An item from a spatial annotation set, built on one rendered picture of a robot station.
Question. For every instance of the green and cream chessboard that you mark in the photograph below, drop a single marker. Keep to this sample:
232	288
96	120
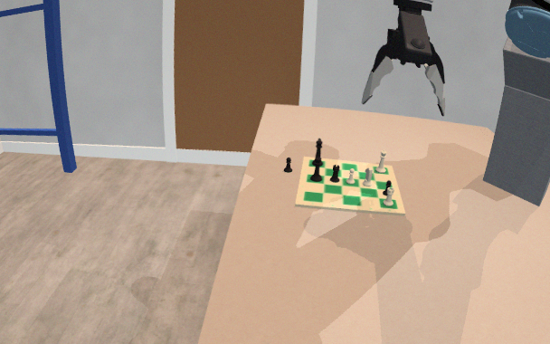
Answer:
342	196

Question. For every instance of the white pawn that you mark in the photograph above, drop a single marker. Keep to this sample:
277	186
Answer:
351	180

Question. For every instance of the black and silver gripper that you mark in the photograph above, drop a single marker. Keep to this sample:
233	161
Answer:
393	49

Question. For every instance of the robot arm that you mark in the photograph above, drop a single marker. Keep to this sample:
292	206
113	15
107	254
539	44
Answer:
527	25

